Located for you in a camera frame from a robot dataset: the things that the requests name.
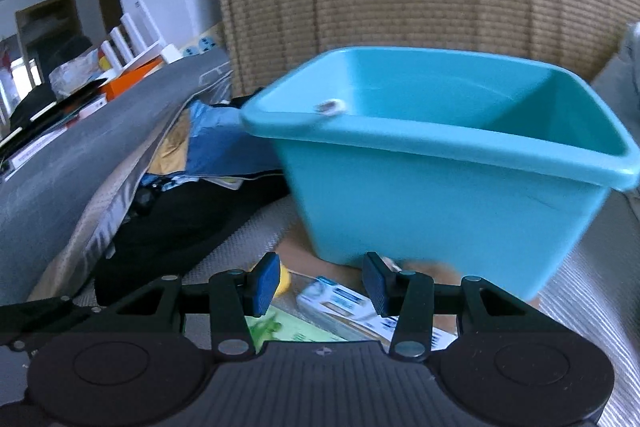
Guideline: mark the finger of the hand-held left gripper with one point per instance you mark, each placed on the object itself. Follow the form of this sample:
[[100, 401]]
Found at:
[[50, 319]]

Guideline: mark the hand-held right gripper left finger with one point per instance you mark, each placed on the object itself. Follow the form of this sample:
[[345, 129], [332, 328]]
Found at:
[[262, 287]]

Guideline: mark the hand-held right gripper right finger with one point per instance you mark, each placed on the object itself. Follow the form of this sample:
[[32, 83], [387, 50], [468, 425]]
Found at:
[[377, 289]]

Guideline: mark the small yellow toy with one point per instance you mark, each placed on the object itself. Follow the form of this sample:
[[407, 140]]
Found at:
[[284, 281]]

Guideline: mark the teal plastic storage box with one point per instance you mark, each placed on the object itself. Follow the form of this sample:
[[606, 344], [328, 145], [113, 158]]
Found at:
[[440, 197]]

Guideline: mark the white toothpaste carton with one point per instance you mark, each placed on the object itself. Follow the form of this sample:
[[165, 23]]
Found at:
[[340, 302]]

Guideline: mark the green wet wipes packet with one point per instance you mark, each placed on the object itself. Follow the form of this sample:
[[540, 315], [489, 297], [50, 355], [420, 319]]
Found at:
[[295, 329]]

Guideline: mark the black cloth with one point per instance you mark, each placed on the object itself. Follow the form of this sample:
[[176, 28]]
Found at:
[[190, 227]]

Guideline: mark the blue cloth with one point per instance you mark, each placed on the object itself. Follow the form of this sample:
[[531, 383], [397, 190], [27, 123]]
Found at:
[[225, 147]]

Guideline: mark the mustard cloth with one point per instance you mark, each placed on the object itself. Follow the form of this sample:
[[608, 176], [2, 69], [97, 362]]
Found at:
[[172, 152]]

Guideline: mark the stack of books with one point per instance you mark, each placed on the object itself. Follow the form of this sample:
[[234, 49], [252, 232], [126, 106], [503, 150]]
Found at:
[[40, 142]]

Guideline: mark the orange cardboard box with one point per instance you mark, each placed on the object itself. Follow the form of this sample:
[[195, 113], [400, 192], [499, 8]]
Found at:
[[130, 79]]

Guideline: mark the plastic wrapped tissue pack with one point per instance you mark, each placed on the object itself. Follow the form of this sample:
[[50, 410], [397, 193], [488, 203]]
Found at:
[[75, 72]]

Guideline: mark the long power strip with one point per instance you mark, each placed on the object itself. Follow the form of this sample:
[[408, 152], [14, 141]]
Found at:
[[200, 46]]

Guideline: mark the white plug adapter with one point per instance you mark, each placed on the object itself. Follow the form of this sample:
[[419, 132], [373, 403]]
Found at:
[[170, 53]]

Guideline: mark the white router with antennas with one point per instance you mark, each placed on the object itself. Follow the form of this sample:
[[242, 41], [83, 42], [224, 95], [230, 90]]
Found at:
[[137, 37]]

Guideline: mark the dark wooden door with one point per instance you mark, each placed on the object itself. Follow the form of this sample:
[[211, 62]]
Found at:
[[110, 7]]

